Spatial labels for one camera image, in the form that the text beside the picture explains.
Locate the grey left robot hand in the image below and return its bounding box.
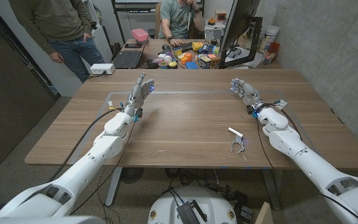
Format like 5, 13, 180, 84
123, 72, 155, 118

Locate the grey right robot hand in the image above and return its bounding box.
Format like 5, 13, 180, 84
230, 78, 265, 110

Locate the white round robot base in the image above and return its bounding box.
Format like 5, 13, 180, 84
147, 185, 238, 224

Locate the black laptop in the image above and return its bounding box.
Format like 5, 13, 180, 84
112, 39, 148, 70

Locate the white power strip box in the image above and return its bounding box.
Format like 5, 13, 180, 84
89, 63, 116, 75

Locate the black monitor stand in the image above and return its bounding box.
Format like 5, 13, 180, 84
218, 16, 264, 70

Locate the colourful printed carton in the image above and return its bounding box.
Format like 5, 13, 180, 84
196, 54, 213, 70

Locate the white lidded canister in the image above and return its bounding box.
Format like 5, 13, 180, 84
259, 25, 280, 54

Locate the pink plastic box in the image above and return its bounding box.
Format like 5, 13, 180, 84
131, 28, 150, 43

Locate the orange cup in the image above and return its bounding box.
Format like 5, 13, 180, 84
180, 52, 193, 65

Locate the white cabinet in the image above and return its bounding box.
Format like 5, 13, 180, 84
81, 0, 114, 65

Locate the black keyboard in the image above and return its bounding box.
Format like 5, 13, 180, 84
172, 42, 195, 53

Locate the white desktop appliance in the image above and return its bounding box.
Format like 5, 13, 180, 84
204, 23, 226, 41

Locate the black computer monitor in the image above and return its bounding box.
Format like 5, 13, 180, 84
218, 0, 262, 62

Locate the round black floor fan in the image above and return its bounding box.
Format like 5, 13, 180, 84
119, 167, 145, 185

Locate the person in green t-shirt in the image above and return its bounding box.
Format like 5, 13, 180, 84
158, 0, 206, 47

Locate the grey table leg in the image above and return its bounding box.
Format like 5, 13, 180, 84
104, 167, 124, 208
262, 169, 282, 211

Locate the person in olive sweater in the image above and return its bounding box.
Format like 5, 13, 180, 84
8, 0, 107, 84

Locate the black power adapter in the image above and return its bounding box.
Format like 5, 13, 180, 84
234, 204, 254, 223

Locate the light wooden block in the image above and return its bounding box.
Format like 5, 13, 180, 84
254, 201, 275, 224

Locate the black box with antenna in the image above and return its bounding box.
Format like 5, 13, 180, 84
176, 200, 208, 224

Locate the dark door panel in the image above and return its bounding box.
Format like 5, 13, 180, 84
0, 0, 60, 171

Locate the right wrist cable tag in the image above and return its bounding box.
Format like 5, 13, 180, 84
273, 99, 288, 110

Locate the metal claw gear bracket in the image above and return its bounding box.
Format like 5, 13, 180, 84
227, 126, 246, 154

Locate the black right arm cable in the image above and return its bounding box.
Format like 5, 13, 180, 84
255, 102, 358, 220

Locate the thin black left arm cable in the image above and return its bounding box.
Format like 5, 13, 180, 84
69, 119, 137, 216

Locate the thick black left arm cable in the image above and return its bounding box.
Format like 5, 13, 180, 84
46, 107, 126, 183

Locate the black shelf frame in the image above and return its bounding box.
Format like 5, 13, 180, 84
110, 0, 205, 45

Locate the black floor cable tangle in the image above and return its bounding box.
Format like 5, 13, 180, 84
164, 167, 249, 205

